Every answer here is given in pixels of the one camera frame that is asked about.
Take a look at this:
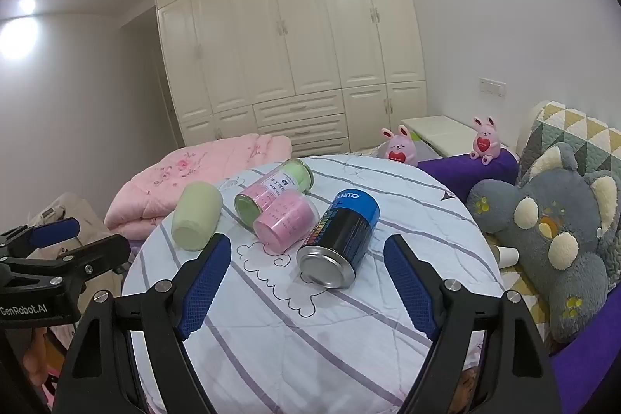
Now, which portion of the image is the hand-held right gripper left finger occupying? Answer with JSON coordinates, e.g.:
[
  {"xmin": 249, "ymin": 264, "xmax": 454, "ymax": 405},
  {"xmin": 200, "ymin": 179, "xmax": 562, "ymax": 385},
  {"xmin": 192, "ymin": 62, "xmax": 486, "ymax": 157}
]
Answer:
[{"xmin": 57, "ymin": 232, "xmax": 232, "ymax": 414}]

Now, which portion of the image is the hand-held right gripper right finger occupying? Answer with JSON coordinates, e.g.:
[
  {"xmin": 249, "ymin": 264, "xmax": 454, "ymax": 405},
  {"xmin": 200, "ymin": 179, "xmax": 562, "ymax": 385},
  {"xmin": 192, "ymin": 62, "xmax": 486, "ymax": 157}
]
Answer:
[{"xmin": 383, "ymin": 234, "xmax": 564, "ymax": 414}]

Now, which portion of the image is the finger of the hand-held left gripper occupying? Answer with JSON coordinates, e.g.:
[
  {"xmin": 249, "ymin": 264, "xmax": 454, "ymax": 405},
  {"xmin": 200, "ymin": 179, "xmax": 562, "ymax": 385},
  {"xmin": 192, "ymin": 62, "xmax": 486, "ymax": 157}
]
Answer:
[
  {"xmin": 52, "ymin": 234, "xmax": 132, "ymax": 293},
  {"xmin": 0, "ymin": 217, "xmax": 81, "ymax": 258}
]

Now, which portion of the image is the plain light green cup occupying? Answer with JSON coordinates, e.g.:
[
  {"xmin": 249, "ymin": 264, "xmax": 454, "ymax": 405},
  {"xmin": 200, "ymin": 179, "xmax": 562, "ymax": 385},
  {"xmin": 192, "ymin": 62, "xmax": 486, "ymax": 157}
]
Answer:
[{"xmin": 171, "ymin": 182, "xmax": 224, "ymax": 252}]

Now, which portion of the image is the blue and black metal can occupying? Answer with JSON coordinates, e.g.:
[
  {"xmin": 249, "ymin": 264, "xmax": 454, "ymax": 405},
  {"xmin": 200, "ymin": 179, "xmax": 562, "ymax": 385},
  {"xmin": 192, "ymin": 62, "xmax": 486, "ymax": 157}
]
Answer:
[{"xmin": 296, "ymin": 188, "xmax": 380, "ymax": 290}]

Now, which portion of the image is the pink plastic cup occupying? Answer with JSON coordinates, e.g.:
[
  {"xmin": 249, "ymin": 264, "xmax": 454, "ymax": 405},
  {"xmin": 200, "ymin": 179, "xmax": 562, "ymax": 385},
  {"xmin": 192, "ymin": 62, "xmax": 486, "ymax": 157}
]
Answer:
[{"xmin": 252, "ymin": 190, "xmax": 321, "ymax": 257}]

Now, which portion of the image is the green cup with pink label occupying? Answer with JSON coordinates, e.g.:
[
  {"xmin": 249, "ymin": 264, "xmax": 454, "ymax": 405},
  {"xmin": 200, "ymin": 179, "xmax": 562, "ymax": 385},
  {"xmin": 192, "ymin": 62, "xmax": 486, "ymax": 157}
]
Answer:
[{"xmin": 234, "ymin": 158, "xmax": 315, "ymax": 228}]

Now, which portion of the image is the white paper cup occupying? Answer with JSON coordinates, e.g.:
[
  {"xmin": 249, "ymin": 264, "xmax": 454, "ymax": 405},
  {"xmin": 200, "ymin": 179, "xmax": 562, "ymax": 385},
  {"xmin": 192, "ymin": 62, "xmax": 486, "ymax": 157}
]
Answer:
[{"xmin": 495, "ymin": 245, "xmax": 520, "ymax": 269}]

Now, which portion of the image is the beige clothing pile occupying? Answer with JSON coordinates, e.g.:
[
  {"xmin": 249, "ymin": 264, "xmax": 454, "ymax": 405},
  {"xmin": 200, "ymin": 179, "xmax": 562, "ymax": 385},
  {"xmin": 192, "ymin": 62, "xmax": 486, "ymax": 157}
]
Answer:
[{"xmin": 19, "ymin": 193, "xmax": 132, "ymax": 347}]

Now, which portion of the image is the pink floral quilt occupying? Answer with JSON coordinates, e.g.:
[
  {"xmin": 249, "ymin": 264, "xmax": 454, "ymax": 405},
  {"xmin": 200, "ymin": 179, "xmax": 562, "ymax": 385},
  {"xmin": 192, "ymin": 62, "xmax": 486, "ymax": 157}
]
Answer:
[{"xmin": 104, "ymin": 133, "xmax": 293, "ymax": 241}]

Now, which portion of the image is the purple bed sheet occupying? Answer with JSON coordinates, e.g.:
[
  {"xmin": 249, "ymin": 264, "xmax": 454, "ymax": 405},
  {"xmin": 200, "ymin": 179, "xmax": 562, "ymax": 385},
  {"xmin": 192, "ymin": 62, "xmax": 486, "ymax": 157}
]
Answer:
[{"xmin": 417, "ymin": 147, "xmax": 621, "ymax": 414}]

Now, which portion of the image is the pink bunny toy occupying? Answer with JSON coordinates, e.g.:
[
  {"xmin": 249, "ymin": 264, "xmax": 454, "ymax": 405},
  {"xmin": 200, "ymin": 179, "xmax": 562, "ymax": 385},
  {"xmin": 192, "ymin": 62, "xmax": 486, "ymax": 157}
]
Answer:
[
  {"xmin": 470, "ymin": 116, "xmax": 508, "ymax": 165},
  {"xmin": 378, "ymin": 125, "xmax": 419, "ymax": 167}
]

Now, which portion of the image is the grey plush toy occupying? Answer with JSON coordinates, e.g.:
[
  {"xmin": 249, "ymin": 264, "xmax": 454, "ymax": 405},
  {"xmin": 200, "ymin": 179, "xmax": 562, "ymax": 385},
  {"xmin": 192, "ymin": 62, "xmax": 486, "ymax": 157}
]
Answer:
[{"xmin": 467, "ymin": 142, "xmax": 621, "ymax": 344}]

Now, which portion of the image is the white bedside table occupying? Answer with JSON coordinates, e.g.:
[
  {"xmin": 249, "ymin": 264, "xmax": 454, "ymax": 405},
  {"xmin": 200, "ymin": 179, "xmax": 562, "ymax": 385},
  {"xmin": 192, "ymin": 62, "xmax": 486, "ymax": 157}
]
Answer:
[{"xmin": 401, "ymin": 115, "xmax": 510, "ymax": 158}]

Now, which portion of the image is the cream wardrobe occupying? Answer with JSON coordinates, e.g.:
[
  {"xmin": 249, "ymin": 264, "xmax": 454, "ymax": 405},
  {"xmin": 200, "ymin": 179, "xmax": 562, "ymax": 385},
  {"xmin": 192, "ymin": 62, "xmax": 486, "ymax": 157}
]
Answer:
[{"xmin": 148, "ymin": 0, "xmax": 428, "ymax": 158}]

